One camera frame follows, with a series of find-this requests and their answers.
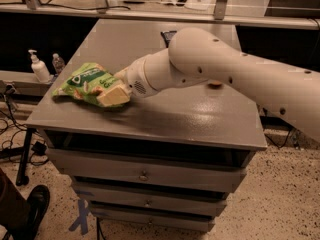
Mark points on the black metal stand leg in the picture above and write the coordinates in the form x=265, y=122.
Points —
x=22, y=178

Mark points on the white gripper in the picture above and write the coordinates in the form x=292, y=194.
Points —
x=136, y=76

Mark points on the grey drawer cabinet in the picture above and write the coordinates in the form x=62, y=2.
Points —
x=169, y=160

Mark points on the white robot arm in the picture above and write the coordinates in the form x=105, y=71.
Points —
x=194, y=56

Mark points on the black shoe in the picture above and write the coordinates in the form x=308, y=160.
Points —
x=28, y=218

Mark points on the white pump lotion bottle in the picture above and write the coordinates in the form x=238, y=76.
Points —
x=39, y=67

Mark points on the small clear water bottle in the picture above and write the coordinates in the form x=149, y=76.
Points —
x=58, y=63

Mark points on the blue tape cross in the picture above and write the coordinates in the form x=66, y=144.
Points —
x=83, y=220

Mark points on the green rice chip bag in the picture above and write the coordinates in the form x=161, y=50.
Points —
x=86, y=83

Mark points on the orange fruit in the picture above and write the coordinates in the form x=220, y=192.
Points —
x=214, y=83

